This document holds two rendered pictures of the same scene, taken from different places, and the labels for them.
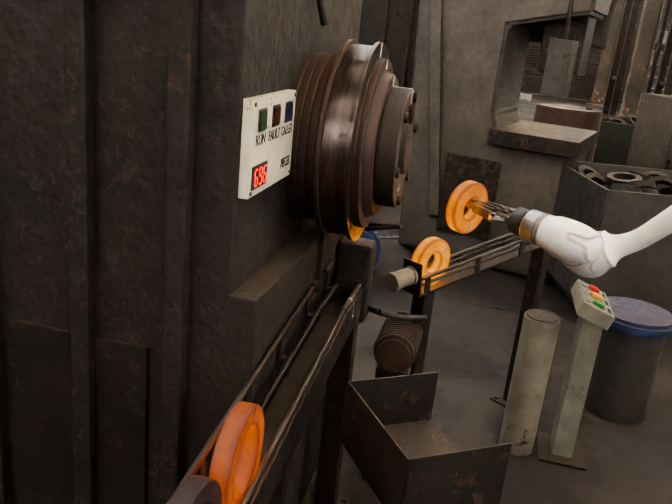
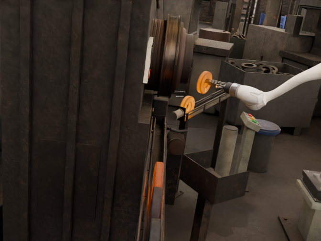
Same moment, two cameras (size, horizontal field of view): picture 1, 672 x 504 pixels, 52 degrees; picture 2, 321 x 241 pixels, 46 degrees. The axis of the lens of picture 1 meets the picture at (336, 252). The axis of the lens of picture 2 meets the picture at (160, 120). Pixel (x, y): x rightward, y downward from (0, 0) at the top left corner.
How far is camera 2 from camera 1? 0.64 m
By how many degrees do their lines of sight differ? 13
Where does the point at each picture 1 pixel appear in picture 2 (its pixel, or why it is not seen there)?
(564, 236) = (249, 93)
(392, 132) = (189, 53)
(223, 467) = (159, 184)
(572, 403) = (242, 164)
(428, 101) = not seen: hidden behind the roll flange
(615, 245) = (266, 96)
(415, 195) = not seen: hidden behind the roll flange
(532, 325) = (227, 132)
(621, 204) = (250, 78)
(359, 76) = (177, 31)
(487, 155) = not seen: hidden behind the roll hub
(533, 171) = (208, 63)
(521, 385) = (222, 158)
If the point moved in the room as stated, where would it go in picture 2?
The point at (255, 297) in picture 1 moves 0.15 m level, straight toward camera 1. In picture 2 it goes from (148, 122) to (157, 135)
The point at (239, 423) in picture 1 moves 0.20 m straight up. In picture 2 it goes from (162, 168) to (168, 123)
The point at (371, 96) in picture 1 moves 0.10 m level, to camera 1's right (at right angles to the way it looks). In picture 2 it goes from (182, 39) to (200, 41)
